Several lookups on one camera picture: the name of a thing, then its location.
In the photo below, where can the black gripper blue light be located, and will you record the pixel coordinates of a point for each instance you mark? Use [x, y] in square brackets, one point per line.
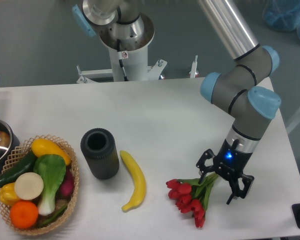
[231, 162]

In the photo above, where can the red tulip bouquet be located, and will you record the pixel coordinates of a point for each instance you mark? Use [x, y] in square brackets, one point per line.
[190, 196]

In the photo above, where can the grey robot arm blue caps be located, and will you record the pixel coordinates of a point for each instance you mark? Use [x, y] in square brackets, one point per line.
[237, 92]

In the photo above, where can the yellow banana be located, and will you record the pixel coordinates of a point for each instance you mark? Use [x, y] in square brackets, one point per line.
[139, 181]

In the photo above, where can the dark grey ribbed vase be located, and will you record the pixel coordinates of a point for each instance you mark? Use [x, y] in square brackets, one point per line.
[99, 150]

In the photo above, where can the green bean pod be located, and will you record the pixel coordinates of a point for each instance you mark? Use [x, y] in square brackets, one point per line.
[52, 218]

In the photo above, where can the blue plastic bag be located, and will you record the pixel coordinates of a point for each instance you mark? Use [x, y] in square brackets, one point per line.
[283, 15]

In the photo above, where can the green bok choy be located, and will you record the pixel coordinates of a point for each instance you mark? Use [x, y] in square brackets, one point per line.
[52, 170]

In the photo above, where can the woven wicker basket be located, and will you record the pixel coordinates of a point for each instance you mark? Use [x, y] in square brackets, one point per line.
[61, 202]

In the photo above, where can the yellow squash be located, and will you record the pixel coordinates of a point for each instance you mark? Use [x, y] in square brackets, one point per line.
[42, 146]

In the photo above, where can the cream round slice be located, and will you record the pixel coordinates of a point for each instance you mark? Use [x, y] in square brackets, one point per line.
[28, 186]

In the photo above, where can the dark green cucumber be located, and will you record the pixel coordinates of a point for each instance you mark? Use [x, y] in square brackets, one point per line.
[25, 165]

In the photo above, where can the orange fruit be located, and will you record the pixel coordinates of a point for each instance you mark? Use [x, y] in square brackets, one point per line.
[24, 214]

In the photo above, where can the yellow bell pepper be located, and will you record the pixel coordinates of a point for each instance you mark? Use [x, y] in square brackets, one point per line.
[8, 195]

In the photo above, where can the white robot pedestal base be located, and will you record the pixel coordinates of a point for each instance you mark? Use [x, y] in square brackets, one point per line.
[127, 46]

